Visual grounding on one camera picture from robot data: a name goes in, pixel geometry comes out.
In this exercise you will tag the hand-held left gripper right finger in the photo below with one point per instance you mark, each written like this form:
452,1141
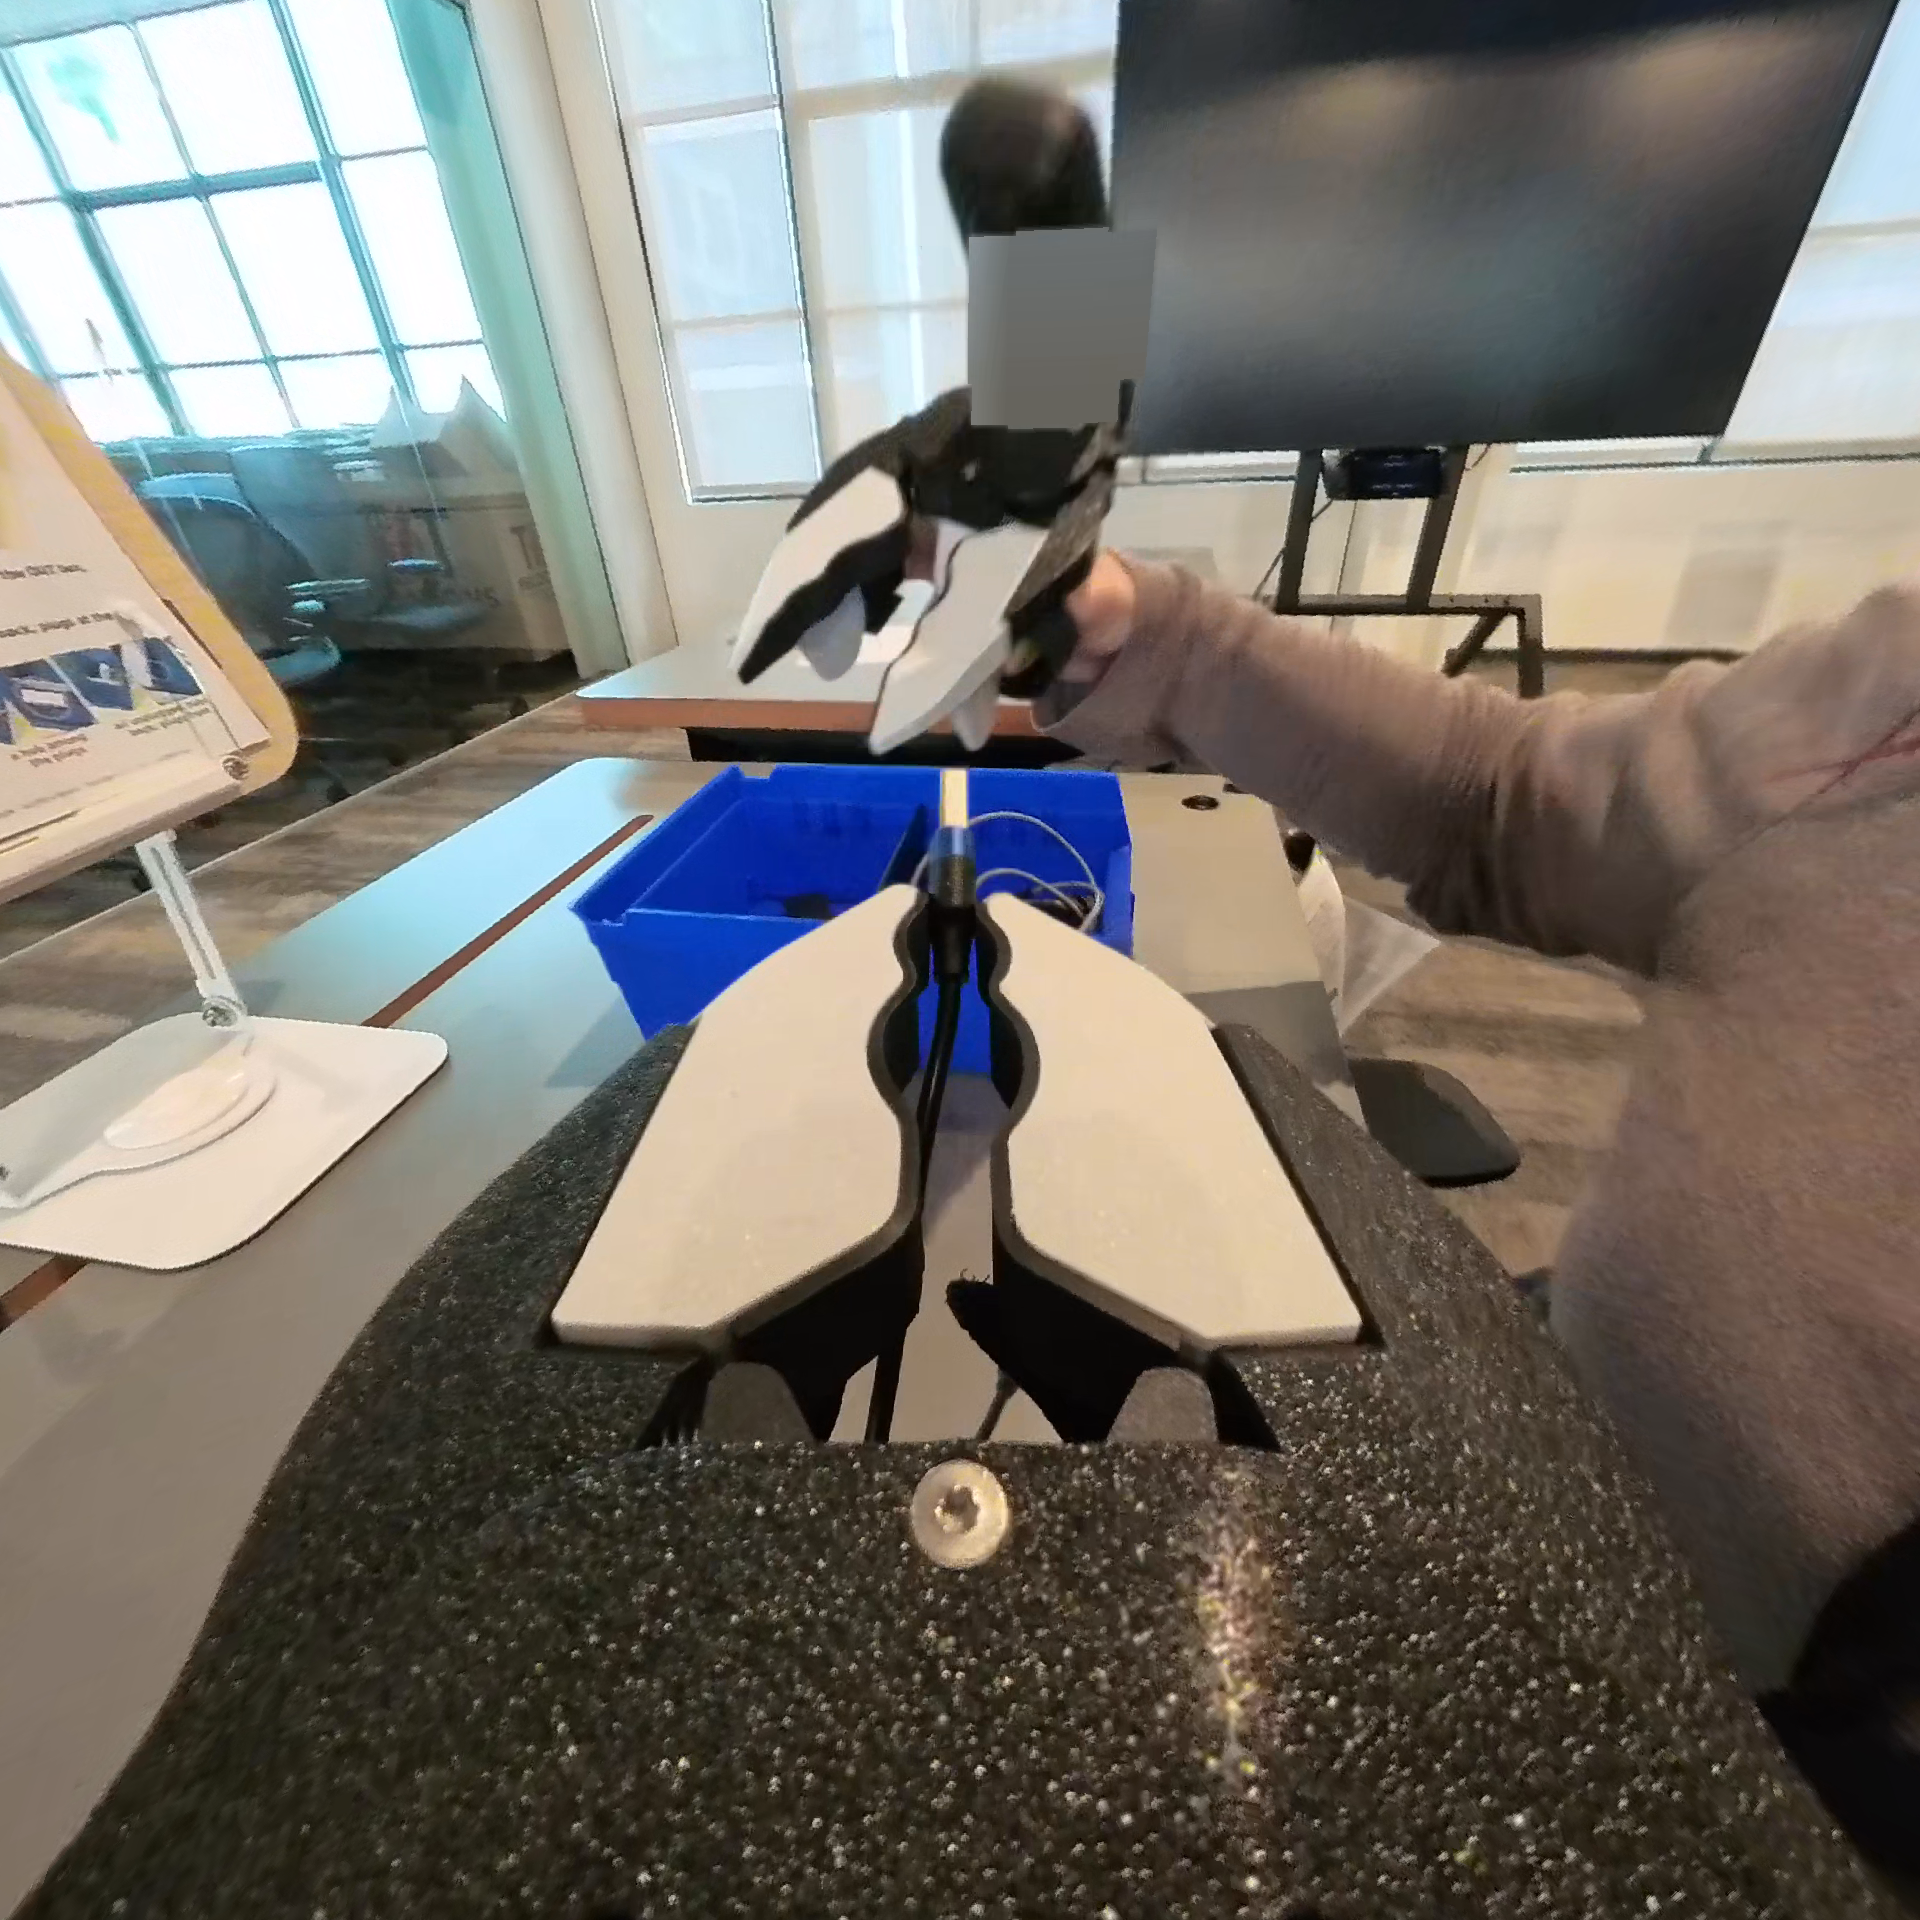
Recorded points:
1154,1171

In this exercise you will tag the black office chair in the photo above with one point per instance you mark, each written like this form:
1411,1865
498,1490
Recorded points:
1432,1117

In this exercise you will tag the large black tv screen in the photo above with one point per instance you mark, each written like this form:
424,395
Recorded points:
1472,210

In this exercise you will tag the person's right hand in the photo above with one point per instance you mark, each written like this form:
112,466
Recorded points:
1107,606

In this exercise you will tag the instruction sign board with stand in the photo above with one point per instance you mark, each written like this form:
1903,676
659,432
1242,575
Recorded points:
92,722

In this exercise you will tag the person's arm, grey sleeve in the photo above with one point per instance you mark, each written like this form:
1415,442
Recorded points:
1768,1199

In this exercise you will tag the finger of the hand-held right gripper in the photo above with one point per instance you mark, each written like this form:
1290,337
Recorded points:
960,630
832,553

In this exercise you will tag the small black device under tv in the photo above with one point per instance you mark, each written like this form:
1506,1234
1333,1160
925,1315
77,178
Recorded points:
1384,470

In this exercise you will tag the blue plastic bin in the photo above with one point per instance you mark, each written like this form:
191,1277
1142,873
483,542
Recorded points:
706,900

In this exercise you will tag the white-framed window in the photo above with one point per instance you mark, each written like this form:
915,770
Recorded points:
780,270

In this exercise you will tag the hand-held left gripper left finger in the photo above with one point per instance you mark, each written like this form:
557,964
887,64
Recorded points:
751,1171

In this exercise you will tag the teal-framed window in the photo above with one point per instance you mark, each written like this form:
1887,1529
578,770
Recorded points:
239,194

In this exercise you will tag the dark office chair behind glass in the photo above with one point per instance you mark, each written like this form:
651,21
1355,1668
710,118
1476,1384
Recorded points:
211,525

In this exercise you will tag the black tv stand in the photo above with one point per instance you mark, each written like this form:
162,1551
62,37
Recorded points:
1484,606

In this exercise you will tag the clear plastic bag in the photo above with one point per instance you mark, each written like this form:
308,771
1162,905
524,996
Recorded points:
1380,961

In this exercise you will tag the white cardboard box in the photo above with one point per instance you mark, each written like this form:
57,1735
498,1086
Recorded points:
480,553

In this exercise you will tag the grey wood-edged table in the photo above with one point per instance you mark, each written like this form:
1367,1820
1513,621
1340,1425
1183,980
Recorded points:
659,680

